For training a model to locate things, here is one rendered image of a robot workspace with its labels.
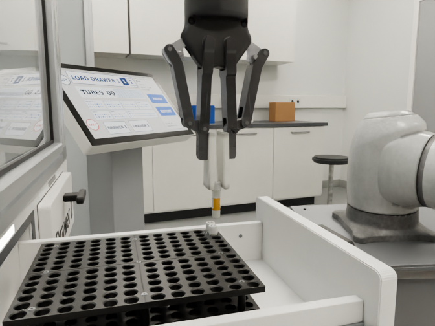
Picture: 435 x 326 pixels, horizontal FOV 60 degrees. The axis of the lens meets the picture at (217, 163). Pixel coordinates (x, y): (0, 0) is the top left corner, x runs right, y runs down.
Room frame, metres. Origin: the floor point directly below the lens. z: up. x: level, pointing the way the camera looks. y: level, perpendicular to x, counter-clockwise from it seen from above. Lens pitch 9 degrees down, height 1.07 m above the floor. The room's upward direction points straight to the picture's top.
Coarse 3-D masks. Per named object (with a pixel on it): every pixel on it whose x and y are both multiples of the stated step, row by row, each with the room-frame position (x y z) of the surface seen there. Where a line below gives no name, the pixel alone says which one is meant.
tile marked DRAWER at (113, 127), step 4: (104, 124) 1.12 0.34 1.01; (108, 124) 1.14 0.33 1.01; (112, 124) 1.15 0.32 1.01; (116, 124) 1.16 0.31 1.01; (120, 124) 1.18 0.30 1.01; (124, 124) 1.19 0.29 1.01; (108, 128) 1.12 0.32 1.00; (112, 128) 1.14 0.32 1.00; (116, 128) 1.15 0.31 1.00; (120, 128) 1.17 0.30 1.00; (124, 128) 1.18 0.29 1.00; (128, 128) 1.19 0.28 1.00; (112, 132) 1.12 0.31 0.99; (116, 132) 1.14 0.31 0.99; (120, 132) 1.15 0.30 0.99; (124, 132) 1.17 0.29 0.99; (128, 132) 1.18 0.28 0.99
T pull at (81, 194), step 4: (72, 192) 0.68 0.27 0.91; (76, 192) 0.68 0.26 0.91; (80, 192) 0.67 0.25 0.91; (84, 192) 0.68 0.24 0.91; (64, 196) 0.65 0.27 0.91; (68, 196) 0.65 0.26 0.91; (72, 196) 0.65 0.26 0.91; (76, 196) 0.66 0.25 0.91; (80, 196) 0.64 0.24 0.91; (84, 196) 0.66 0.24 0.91; (64, 200) 0.65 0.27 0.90; (68, 200) 0.65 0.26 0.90; (72, 200) 0.65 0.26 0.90; (76, 200) 0.63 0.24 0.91; (80, 200) 0.63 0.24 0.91; (84, 200) 0.66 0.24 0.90
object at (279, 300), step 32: (224, 224) 0.54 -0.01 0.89; (256, 224) 0.55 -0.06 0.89; (32, 256) 0.46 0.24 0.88; (256, 256) 0.55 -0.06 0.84; (0, 288) 0.38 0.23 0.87; (288, 288) 0.45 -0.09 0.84; (0, 320) 0.37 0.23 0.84; (192, 320) 0.29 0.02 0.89; (224, 320) 0.29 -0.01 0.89; (256, 320) 0.29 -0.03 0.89; (288, 320) 0.30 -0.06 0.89; (320, 320) 0.31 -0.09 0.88; (352, 320) 0.31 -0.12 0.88
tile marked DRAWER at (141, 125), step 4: (128, 120) 1.22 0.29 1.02; (132, 120) 1.24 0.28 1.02; (136, 120) 1.26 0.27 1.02; (140, 120) 1.27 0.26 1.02; (144, 120) 1.29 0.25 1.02; (132, 124) 1.22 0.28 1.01; (136, 124) 1.24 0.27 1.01; (140, 124) 1.26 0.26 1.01; (144, 124) 1.28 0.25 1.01; (148, 124) 1.29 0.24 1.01; (136, 128) 1.22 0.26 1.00; (140, 128) 1.24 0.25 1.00; (144, 128) 1.26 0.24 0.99; (148, 128) 1.28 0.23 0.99
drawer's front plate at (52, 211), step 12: (60, 180) 0.70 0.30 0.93; (48, 192) 0.60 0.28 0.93; (60, 192) 0.63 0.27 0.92; (48, 204) 0.53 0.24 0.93; (60, 204) 0.62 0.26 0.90; (72, 204) 0.79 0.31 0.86; (48, 216) 0.52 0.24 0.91; (60, 216) 0.61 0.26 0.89; (72, 216) 0.78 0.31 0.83; (48, 228) 0.52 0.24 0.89; (60, 228) 0.60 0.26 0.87
